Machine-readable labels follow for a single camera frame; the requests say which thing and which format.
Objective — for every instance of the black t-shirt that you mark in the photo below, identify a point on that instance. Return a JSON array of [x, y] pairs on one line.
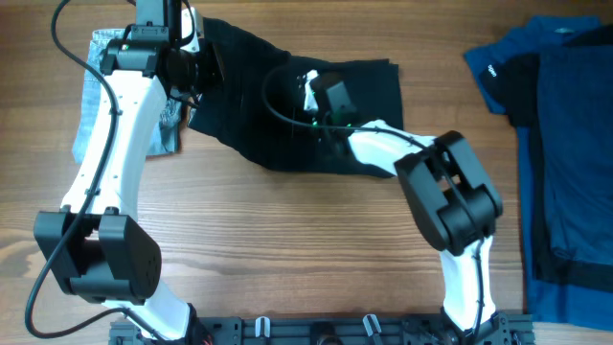
[[506, 71]]

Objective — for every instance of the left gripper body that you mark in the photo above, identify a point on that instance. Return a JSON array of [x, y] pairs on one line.
[[202, 72]]

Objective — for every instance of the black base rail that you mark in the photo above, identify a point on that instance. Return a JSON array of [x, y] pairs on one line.
[[429, 329]]

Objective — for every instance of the folded light blue jeans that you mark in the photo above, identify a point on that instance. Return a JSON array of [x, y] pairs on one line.
[[165, 137]]

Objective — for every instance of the dark navy shirt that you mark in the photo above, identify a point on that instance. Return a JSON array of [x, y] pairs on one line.
[[574, 96]]

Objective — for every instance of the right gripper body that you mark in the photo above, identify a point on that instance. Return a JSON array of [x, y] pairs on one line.
[[322, 132]]

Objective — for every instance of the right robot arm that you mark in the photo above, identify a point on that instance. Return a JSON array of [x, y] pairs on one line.
[[451, 198]]

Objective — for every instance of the black shorts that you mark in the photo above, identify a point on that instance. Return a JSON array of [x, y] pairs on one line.
[[257, 110]]

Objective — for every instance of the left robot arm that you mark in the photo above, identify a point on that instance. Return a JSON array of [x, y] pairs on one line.
[[93, 244]]

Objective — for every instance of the blue polo shirt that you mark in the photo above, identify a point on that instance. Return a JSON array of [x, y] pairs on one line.
[[558, 290]]

